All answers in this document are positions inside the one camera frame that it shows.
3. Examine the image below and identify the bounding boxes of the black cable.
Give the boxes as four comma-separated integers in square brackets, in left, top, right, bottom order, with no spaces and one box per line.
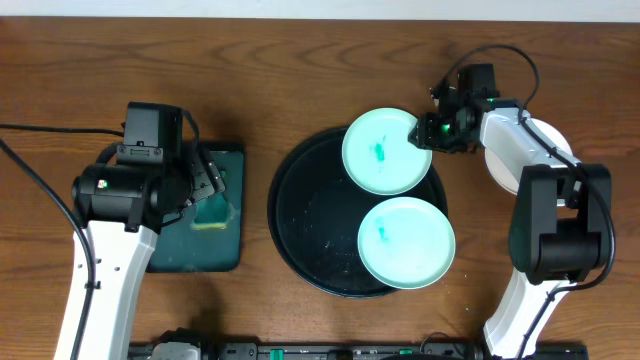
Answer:
[430,44,617,360]
[0,108,201,360]

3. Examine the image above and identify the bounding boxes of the black round tray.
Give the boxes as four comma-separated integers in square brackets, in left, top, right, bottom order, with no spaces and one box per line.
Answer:
[266,124,449,299]

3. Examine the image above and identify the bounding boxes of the white plate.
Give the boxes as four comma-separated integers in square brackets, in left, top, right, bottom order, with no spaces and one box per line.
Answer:
[481,115,577,195]

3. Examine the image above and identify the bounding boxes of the green scouring sponge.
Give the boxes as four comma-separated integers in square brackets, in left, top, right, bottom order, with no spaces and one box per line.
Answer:
[192,170,242,232]

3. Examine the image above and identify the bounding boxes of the left black cable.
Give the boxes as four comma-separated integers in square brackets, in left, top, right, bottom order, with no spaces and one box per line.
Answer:
[0,108,201,360]

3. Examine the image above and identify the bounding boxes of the black rectangular water tray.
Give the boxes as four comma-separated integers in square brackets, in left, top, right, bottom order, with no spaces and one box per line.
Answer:
[147,142,245,273]

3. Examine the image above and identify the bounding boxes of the right black cable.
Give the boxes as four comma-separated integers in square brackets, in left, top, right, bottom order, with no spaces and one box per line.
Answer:
[430,44,617,360]

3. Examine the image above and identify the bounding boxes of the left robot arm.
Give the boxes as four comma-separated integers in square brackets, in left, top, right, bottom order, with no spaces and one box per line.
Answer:
[55,140,244,359]

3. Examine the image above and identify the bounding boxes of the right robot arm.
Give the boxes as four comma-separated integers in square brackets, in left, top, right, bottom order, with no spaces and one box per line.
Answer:
[408,85,616,359]

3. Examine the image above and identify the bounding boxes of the mint plate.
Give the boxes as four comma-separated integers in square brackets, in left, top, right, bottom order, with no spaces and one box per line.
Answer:
[357,197,456,290]
[341,108,433,196]

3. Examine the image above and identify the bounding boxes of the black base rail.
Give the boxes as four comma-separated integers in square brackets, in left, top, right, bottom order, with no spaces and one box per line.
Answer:
[127,327,590,360]

